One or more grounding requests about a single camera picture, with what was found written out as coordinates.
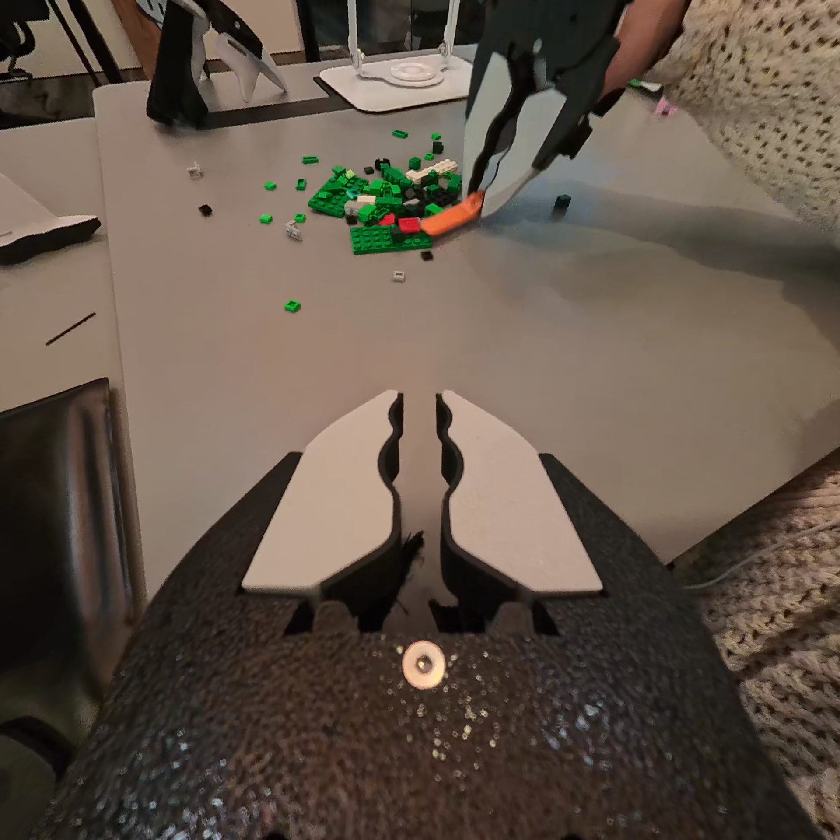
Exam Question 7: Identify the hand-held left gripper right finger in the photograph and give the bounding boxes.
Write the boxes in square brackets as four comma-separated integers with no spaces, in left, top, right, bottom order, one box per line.
[436,390,605,632]

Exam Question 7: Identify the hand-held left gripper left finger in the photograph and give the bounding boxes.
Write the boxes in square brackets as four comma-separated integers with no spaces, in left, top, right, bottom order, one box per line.
[241,390,404,632]

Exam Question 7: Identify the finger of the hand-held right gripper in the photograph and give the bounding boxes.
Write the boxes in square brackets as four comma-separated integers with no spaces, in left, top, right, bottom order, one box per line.
[462,49,522,201]
[481,85,572,219]

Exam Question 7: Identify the orange brick separator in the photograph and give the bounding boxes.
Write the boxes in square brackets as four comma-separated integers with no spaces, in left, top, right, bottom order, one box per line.
[420,190,488,237]

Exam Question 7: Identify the green lego bricks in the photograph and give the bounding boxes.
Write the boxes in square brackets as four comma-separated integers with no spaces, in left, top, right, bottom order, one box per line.
[259,128,463,312]

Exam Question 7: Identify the person's right forearm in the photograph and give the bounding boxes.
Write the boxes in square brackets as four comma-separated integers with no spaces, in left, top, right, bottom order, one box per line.
[630,0,840,227]

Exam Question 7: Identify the large green lego plate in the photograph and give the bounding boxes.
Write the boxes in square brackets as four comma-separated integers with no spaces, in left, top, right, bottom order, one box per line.
[350,223,434,257]

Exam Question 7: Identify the person's right hand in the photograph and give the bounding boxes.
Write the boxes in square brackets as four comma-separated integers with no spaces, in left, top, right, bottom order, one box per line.
[600,0,691,99]

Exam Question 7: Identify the white book stand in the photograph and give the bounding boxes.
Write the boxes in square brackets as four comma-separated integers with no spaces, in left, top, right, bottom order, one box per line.
[318,0,475,114]

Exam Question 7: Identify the black office chair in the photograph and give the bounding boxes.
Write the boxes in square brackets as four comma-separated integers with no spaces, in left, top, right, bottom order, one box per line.
[0,377,135,697]

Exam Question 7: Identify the person's knit sweater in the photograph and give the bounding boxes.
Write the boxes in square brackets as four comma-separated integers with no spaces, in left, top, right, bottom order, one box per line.
[676,453,840,840]

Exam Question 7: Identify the spare black white gripper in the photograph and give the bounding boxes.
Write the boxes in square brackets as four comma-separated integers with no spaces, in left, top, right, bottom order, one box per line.
[146,0,290,129]

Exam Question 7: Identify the loose grey finger plate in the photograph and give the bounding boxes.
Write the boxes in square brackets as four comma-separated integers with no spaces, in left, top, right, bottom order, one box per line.
[0,172,102,266]

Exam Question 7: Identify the thin white cable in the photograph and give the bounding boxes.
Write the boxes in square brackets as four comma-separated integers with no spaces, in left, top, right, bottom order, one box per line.
[682,521,840,592]

